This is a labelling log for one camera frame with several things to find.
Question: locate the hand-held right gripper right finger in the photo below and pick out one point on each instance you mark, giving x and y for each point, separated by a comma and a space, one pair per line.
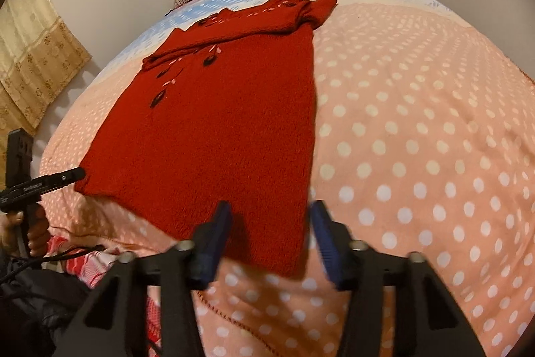
328, 244

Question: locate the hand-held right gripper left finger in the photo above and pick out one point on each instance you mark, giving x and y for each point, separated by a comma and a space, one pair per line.
211, 248

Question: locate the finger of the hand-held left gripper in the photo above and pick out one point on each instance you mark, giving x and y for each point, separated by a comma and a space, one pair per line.
62, 176

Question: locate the red embroidered knit sweater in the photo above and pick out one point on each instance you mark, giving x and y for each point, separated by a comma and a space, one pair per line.
209, 131

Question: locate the person's left hand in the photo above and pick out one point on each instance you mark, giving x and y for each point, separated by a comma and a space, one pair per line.
39, 231

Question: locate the red plaid bed sheet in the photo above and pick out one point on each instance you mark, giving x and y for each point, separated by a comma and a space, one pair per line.
92, 265

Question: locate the beige floral curtain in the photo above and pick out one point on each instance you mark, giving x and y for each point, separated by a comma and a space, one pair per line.
33, 56

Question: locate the person's dark clothing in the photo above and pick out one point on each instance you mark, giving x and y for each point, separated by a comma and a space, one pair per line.
37, 311

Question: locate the polka dot bed blanket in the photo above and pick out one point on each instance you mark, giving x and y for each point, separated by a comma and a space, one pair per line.
418, 131

